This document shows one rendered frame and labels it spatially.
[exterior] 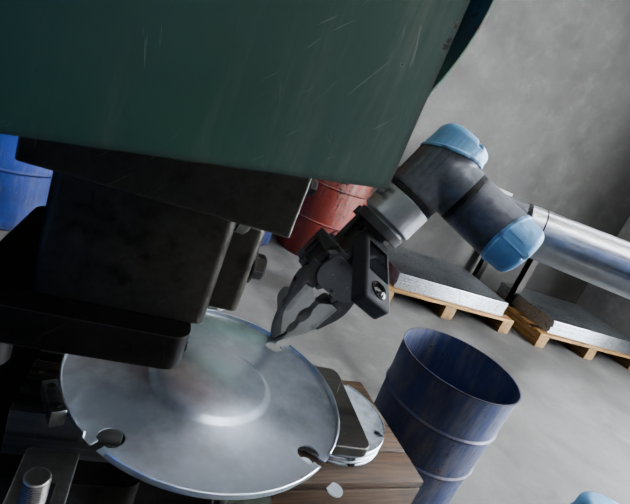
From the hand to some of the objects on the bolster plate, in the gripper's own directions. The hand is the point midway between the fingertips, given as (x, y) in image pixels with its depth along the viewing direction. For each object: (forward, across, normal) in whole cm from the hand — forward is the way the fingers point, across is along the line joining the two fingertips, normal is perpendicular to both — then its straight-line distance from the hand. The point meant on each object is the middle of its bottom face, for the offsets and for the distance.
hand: (280, 334), depth 61 cm
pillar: (+18, +24, +17) cm, 34 cm away
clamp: (+18, +17, +26) cm, 36 cm away
